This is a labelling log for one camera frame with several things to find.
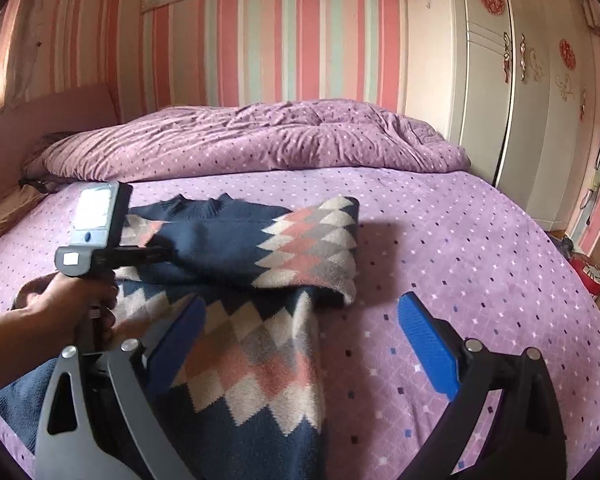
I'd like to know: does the person's left hand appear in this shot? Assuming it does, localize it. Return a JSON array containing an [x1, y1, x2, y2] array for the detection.
[[11, 269, 120, 347]]

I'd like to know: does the red printed box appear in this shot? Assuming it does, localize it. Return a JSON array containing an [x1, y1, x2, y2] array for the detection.
[[570, 254, 600, 307]]

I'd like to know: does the purple dotted quilt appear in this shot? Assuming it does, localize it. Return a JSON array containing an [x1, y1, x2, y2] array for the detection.
[[22, 100, 473, 184]]

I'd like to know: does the navy diamond pattern sweater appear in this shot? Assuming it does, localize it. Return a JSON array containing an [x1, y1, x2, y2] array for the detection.
[[0, 192, 362, 480]]

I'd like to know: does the white wardrobe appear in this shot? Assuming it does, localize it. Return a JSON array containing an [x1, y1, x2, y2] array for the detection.
[[404, 0, 600, 232]]

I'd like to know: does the person's left forearm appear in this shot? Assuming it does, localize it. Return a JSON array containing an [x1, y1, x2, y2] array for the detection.
[[0, 304, 43, 407]]

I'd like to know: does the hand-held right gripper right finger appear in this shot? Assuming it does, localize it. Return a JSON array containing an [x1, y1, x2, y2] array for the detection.
[[397, 291, 568, 480]]

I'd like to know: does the purple dotted bed sheet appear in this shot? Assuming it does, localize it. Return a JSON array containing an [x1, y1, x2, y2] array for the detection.
[[0, 166, 600, 480]]

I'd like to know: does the pink padded headboard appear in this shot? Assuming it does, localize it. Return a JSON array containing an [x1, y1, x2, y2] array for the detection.
[[0, 82, 124, 221]]

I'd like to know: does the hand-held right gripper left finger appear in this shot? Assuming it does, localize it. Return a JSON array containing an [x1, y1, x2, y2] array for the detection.
[[34, 295, 208, 480]]

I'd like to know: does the brown cloth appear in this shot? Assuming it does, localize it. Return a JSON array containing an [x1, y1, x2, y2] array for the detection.
[[0, 181, 57, 259]]

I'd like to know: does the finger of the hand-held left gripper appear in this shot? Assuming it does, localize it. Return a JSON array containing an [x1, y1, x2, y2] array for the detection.
[[114, 244, 175, 265]]

